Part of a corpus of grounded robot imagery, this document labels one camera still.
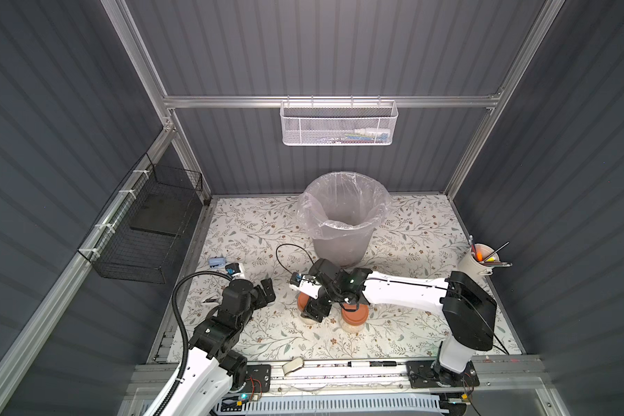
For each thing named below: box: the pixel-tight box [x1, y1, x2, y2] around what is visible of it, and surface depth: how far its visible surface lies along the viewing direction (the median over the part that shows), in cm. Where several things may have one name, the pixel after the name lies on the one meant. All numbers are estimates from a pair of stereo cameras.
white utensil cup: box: [457, 242, 501, 280], surface depth 90 cm
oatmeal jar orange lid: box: [341, 303, 370, 326], surface depth 76 cm
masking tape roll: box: [281, 357, 305, 376], surface depth 75 cm
